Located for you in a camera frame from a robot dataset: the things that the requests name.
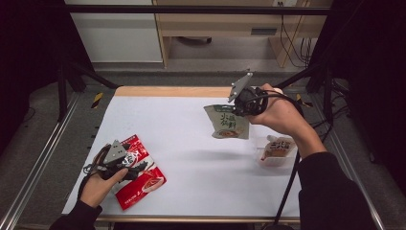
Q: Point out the person's left hand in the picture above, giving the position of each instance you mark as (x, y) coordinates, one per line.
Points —
(95, 190)

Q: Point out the red sauce packet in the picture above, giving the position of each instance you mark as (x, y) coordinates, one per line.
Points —
(140, 191)

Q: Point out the black horizontal frame bar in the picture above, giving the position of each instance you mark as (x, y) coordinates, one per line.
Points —
(191, 9)

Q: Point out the white spouted sauce pouch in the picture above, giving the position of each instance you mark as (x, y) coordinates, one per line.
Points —
(279, 148)

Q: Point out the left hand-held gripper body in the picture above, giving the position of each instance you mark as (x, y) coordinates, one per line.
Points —
(114, 153)

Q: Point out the beige green sauce packet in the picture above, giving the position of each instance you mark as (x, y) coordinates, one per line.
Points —
(228, 123)

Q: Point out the black metal stand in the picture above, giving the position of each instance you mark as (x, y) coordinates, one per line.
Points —
(62, 96)
(328, 96)

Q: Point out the dark curtain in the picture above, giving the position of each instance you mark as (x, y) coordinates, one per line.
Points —
(28, 41)
(373, 64)

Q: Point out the aluminium rail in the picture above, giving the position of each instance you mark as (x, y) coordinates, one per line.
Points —
(351, 166)
(35, 166)

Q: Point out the light wooden desk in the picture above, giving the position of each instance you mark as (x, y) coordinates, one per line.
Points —
(217, 24)

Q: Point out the clear plastic container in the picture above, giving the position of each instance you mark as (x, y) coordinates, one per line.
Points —
(263, 161)

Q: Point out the white cabinet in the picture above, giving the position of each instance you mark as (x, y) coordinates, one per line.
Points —
(118, 38)

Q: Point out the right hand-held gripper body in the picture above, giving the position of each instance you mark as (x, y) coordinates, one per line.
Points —
(252, 100)

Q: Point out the person's right hand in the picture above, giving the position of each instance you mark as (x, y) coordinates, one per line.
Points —
(281, 115)

